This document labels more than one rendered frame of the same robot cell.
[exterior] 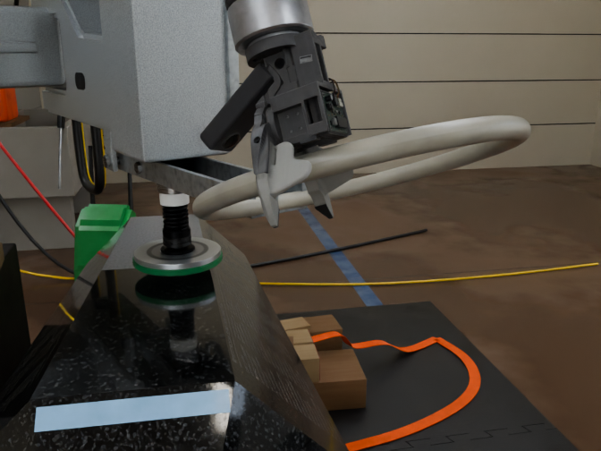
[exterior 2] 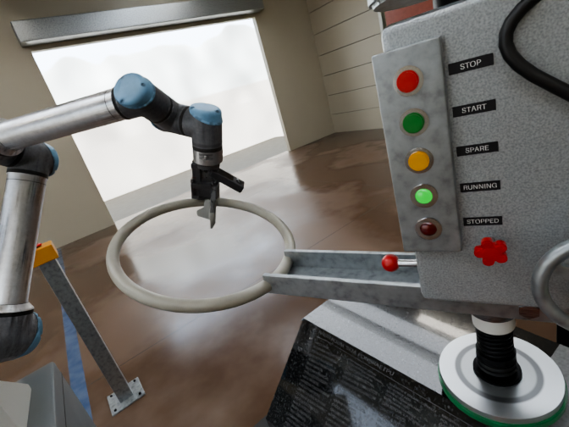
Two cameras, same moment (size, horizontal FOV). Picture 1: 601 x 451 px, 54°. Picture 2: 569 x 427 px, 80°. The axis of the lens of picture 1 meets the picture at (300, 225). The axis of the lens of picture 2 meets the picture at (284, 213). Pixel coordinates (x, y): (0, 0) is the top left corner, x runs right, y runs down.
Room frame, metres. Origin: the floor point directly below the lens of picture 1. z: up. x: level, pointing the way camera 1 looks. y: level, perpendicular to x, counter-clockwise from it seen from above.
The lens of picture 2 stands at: (1.74, -0.17, 1.49)
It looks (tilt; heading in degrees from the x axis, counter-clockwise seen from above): 20 degrees down; 160
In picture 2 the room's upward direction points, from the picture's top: 16 degrees counter-clockwise
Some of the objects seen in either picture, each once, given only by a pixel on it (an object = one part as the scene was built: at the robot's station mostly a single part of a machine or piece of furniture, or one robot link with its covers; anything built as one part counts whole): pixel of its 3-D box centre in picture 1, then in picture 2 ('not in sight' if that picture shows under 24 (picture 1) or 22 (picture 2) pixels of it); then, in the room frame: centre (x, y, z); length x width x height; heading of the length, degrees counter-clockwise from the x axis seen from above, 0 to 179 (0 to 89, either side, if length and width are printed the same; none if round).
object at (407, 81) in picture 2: not in sight; (407, 81); (1.40, 0.16, 1.45); 0.03 x 0.01 x 0.03; 36
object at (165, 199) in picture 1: (173, 195); (492, 314); (1.38, 0.31, 1.00); 0.07 x 0.07 x 0.04
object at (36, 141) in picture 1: (46, 174); not in sight; (4.37, 1.92, 0.43); 1.30 x 0.62 x 0.86; 11
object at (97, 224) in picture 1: (105, 236); not in sight; (2.82, 0.98, 0.43); 0.35 x 0.35 x 0.87; 86
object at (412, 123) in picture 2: not in sight; (413, 122); (1.40, 0.16, 1.40); 0.03 x 0.01 x 0.03; 36
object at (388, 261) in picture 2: not in sight; (403, 263); (1.32, 0.17, 1.15); 0.08 x 0.03 x 0.03; 36
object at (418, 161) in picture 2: not in sight; (418, 160); (1.40, 0.16, 1.35); 0.03 x 0.01 x 0.03; 36
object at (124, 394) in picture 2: not in sight; (85, 328); (-0.32, -0.78, 0.54); 0.20 x 0.20 x 1.09; 11
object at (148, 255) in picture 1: (177, 251); (496, 371); (1.38, 0.31, 0.86); 0.21 x 0.21 x 0.01
